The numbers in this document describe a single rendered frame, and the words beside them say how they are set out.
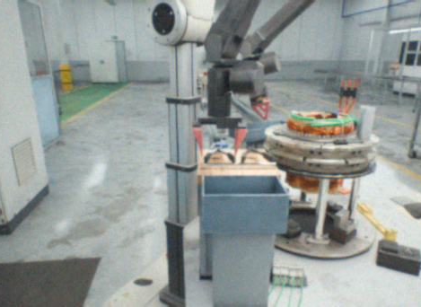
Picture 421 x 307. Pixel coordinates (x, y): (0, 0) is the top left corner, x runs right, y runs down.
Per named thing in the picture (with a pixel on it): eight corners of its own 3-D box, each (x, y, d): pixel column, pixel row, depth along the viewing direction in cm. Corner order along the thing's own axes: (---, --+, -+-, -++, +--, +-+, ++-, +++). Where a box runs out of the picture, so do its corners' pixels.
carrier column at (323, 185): (322, 242, 90) (331, 176, 83) (314, 242, 90) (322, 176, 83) (320, 238, 92) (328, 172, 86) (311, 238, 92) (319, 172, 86)
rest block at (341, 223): (332, 229, 93) (334, 214, 91) (340, 223, 97) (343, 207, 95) (346, 235, 90) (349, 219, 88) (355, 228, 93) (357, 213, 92)
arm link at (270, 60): (249, 50, 117) (240, 43, 109) (279, 41, 111) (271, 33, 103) (252, 82, 116) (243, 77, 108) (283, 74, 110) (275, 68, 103)
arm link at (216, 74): (214, 64, 73) (202, 65, 69) (241, 65, 70) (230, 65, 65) (214, 94, 75) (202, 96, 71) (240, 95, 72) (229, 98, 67)
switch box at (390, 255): (418, 276, 79) (424, 258, 77) (375, 265, 83) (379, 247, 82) (416, 263, 84) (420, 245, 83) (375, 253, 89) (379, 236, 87)
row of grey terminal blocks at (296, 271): (306, 276, 79) (308, 262, 78) (309, 289, 75) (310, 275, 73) (267, 271, 81) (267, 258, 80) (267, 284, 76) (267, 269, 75)
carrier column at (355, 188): (355, 223, 100) (365, 162, 94) (347, 223, 100) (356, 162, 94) (351, 219, 103) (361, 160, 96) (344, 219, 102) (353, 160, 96)
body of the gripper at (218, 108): (241, 125, 71) (243, 92, 68) (197, 126, 70) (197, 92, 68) (238, 120, 77) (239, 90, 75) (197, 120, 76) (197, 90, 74)
